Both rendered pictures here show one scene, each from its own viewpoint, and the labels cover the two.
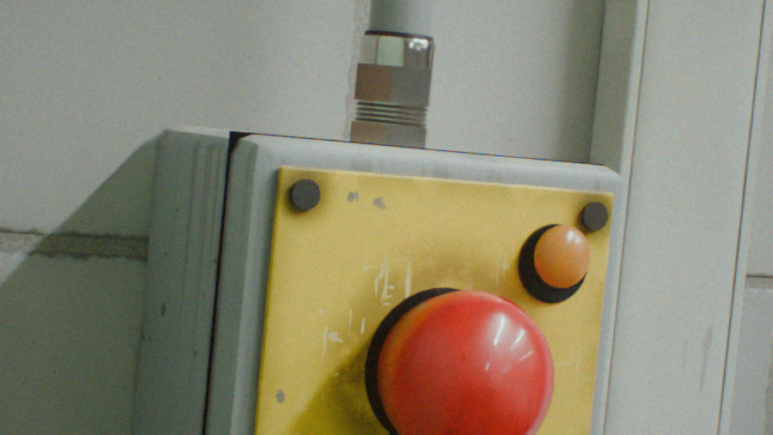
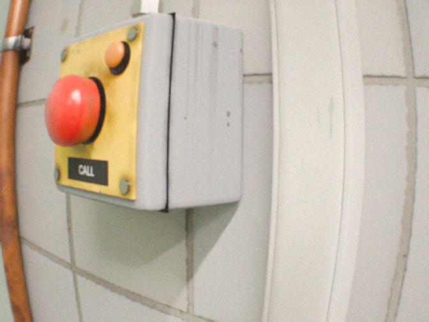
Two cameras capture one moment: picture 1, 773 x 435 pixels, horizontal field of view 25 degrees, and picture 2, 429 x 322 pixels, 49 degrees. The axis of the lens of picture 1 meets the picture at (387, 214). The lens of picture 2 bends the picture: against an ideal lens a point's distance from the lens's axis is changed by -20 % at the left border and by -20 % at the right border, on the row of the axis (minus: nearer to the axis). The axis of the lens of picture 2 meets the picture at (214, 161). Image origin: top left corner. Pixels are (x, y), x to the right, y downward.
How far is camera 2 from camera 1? 49 cm
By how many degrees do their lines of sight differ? 70
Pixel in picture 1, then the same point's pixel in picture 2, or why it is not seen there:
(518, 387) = (56, 108)
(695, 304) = (321, 85)
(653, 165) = (285, 15)
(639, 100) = not seen: outside the picture
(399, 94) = (133, 11)
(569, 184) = (131, 23)
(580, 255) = (112, 51)
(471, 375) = (47, 105)
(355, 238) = (73, 65)
